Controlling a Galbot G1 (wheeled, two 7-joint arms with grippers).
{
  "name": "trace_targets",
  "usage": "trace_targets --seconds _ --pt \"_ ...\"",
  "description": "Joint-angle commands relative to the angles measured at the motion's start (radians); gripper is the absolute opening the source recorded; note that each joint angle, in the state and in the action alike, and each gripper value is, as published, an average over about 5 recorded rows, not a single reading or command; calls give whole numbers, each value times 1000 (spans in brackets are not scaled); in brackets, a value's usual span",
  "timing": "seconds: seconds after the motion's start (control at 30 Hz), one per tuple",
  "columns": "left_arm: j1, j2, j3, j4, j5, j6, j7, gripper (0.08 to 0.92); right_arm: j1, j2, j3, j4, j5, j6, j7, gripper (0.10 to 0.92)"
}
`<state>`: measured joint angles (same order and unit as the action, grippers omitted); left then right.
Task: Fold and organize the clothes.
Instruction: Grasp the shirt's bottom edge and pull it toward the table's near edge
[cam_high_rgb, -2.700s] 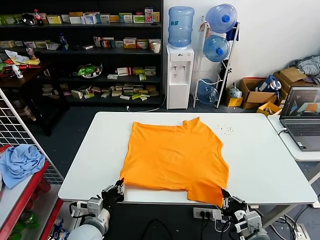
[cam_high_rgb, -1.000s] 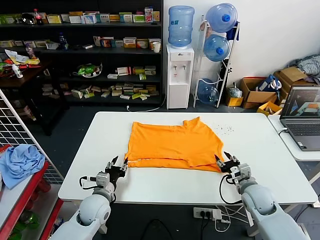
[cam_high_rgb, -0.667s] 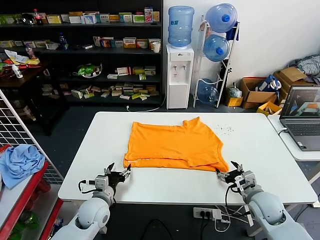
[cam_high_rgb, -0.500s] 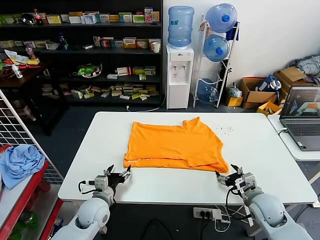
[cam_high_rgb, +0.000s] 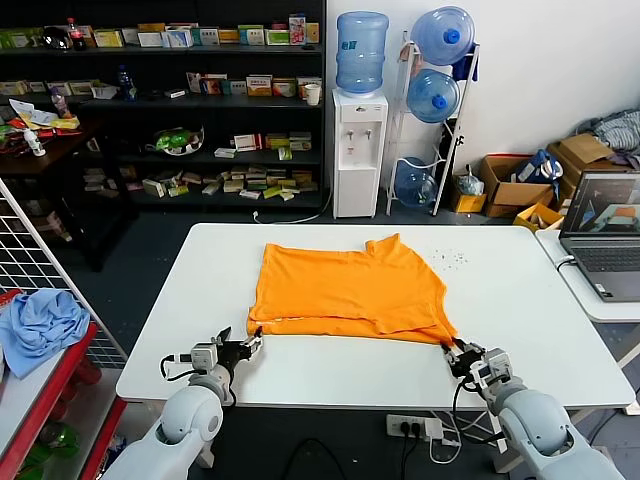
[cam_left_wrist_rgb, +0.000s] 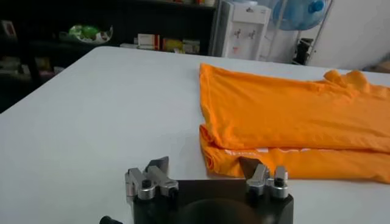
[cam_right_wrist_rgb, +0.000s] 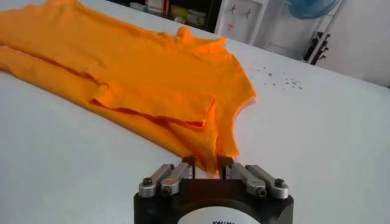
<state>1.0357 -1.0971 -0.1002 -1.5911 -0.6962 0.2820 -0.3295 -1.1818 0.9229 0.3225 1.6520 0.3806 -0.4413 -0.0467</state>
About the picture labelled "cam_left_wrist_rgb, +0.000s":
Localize orange t-shirt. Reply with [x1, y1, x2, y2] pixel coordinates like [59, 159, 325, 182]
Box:
[199, 63, 390, 184]

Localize black shelf unit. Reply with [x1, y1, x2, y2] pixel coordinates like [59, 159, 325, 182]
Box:
[0, 0, 219, 74]

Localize white water dispenser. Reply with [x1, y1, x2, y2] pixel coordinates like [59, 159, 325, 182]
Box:
[213, 0, 272, 61]

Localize glass bowl green packets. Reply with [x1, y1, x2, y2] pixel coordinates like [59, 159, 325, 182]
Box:
[59, 24, 114, 45]

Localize black metal stand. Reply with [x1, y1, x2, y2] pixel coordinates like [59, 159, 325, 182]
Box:
[294, 38, 314, 65]

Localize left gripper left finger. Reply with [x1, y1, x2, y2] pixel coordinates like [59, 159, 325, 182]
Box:
[124, 156, 180, 201]

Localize white box red stripe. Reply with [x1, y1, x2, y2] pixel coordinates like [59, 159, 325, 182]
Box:
[136, 33, 161, 51]

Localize green white box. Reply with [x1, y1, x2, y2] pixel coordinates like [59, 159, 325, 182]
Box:
[182, 39, 201, 55]

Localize large white table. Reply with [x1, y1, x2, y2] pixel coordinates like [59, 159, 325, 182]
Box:
[0, 45, 390, 224]

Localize blue water jug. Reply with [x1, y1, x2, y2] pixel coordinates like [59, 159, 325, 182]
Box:
[272, 0, 330, 31]

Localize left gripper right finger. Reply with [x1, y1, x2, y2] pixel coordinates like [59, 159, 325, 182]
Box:
[238, 156, 289, 199]

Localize white metal jug rack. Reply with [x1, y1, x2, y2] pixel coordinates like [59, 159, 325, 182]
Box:
[264, 0, 335, 66]

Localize yellow green box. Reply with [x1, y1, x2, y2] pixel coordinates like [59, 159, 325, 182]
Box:
[162, 38, 183, 53]

